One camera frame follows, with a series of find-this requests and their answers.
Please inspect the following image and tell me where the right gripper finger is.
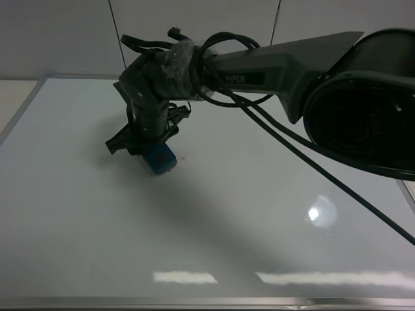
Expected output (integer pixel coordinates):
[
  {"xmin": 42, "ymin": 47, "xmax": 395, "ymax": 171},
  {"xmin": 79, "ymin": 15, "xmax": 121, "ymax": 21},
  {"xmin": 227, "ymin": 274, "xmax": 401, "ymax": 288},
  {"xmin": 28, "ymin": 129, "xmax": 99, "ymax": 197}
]
[
  {"xmin": 126, "ymin": 140, "xmax": 161, "ymax": 156},
  {"xmin": 105, "ymin": 124, "xmax": 142, "ymax": 155}
]

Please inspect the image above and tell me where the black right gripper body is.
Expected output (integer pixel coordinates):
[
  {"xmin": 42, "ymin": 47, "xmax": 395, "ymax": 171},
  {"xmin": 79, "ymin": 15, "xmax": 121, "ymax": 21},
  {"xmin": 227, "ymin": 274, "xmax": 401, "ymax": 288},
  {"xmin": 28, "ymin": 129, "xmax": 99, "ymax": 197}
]
[{"xmin": 126, "ymin": 100, "xmax": 191, "ymax": 143}]

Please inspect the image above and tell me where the blue board eraser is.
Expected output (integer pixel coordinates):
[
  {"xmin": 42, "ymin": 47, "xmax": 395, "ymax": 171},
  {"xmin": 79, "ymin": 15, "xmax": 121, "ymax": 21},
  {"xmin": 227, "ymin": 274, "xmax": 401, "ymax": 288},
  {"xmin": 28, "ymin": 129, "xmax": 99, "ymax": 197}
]
[{"xmin": 142, "ymin": 143, "xmax": 178, "ymax": 175}]

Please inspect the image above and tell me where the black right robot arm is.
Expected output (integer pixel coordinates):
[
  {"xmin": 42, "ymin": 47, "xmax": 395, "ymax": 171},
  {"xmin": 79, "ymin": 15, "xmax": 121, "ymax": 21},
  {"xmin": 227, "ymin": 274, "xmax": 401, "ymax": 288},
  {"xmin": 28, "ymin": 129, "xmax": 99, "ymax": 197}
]
[{"xmin": 106, "ymin": 28, "xmax": 414, "ymax": 181}]

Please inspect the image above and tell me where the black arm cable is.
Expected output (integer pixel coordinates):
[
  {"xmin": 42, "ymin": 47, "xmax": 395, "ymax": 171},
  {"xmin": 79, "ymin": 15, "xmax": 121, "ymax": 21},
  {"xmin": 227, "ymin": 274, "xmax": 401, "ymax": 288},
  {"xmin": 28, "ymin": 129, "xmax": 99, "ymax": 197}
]
[{"xmin": 120, "ymin": 27, "xmax": 415, "ymax": 246}]

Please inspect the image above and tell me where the white whiteboard with aluminium frame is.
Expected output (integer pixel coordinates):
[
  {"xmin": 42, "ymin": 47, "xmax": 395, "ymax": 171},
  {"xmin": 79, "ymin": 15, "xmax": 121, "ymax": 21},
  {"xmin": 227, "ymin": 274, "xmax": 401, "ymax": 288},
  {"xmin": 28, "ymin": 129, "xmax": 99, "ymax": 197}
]
[{"xmin": 1, "ymin": 78, "xmax": 414, "ymax": 310}]

